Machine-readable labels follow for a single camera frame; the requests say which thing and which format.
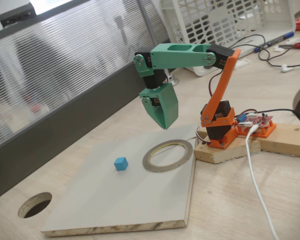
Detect blue cube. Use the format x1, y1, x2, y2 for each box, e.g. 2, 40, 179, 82
113, 156, 129, 172

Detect metal partition foot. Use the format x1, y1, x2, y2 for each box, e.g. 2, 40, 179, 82
166, 69, 180, 87

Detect pale short wooden block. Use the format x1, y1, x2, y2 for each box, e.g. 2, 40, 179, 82
193, 127, 263, 165

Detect red controller circuit board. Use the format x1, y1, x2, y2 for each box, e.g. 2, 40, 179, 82
236, 112, 275, 130

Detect frosted desk partition screen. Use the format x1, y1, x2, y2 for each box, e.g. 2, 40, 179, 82
0, 0, 173, 203

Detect orange circuit board holder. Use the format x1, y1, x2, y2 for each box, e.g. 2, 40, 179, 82
236, 119, 277, 138

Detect white chipboard panel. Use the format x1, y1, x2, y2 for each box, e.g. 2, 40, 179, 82
41, 123, 198, 238

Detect long knotty wooden plank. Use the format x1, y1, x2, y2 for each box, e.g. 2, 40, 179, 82
239, 122, 300, 158

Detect blue capped marker pen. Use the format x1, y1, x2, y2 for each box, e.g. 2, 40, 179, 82
254, 31, 295, 53

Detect white perforated plastic basket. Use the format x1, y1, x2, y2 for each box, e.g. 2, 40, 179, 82
159, 0, 296, 77

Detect black device on partition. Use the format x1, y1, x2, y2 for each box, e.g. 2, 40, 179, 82
0, 2, 36, 28

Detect red white servo wire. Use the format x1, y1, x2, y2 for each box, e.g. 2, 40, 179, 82
194, 123, 212, 146

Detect grey ring of tape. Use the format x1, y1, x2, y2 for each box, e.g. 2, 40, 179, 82
142, 139, 194, 173

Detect white plastic bracket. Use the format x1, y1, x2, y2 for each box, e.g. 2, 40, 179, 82
236, 58, 251, 69

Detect white USB cable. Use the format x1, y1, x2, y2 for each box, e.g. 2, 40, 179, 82
244, 124, 281, 240

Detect thin black cable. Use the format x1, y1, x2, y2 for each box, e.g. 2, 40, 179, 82
229, 34, 300, 68

